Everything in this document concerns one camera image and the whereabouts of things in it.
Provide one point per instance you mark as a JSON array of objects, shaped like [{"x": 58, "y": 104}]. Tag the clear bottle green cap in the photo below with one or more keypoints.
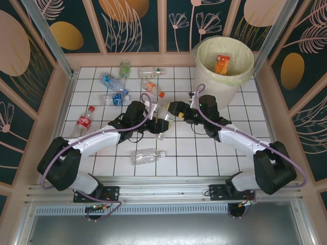
[{"x": 166, "y": 112}]

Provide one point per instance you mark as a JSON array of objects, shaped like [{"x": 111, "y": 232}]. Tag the blue label bottle white cap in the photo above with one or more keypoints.
[{"x": 116, "y": 99}]

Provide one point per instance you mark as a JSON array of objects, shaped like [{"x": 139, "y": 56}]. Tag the small bottle orange label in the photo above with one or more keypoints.
[{"x": 150, "y": 88}]

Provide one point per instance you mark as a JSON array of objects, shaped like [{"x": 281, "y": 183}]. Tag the clear unlabelled bottle white cap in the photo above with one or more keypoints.
[{"x": 144, "y": 157}]

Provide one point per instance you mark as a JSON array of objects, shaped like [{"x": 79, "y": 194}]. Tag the clear bottle blue label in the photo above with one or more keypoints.
[{"x": 110, "y": 81}]

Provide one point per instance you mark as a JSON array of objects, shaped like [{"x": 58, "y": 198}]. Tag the clear bottle white green label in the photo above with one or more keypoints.
[{"x": 149, "y": 72}]

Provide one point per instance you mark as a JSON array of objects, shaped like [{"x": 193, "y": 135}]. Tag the orange juice bottle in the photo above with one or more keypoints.
[{"x": 222, "y": 65}]

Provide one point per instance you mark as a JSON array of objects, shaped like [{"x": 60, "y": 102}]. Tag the red label cola bottle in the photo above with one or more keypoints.
[{"x": 83, "y": 123}]

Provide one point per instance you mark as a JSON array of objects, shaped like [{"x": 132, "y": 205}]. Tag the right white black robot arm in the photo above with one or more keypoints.
[{"x": 242, "y": 143}]

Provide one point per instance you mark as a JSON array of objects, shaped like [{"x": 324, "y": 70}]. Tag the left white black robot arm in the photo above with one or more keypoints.
[{"x": 97, "y": 143}]

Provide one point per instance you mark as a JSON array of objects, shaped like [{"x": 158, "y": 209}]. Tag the cream plastic waste bin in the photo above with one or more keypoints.
[{"x": 230, "y": 94}]

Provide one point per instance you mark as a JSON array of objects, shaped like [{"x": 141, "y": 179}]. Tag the pale green plastic bin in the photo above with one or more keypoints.
[{"x": 207, "y": 58}]

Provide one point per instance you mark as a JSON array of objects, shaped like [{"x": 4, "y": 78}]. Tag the small controller board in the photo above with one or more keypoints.
[
  {"x": 249, "y": 202},
  {"x": 98, "y": 207}
]

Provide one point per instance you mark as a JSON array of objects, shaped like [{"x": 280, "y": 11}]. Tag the grey metal sheet panel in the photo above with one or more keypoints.
[{"x": 163, "y": 229}]

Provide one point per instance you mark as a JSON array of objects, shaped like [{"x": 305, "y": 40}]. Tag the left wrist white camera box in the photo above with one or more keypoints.
[{"x": 154, "y": 109}]

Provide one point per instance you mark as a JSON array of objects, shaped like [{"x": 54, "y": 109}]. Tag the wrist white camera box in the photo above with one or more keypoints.
[
  {"x": 154, "y": 109},
  {"x": 194, "y": 98}
]

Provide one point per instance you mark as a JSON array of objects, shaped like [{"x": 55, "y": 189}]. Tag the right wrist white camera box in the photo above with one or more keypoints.
[{"x": 194, "y": 98}]

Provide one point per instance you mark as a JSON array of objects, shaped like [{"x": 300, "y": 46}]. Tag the aluminium side rail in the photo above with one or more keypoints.
[
  {"x": 68, "y": 89},
  {"x": 264, "y": 102}
]

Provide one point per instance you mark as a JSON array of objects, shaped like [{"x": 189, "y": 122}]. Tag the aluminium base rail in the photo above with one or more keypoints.
[{"x": 163, "y": 190}]

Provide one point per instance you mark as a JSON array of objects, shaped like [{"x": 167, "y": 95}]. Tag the aluminium frame post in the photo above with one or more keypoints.
[
  {"x": 47, "y": 33},
  {"x": 274, "y": 33}
]

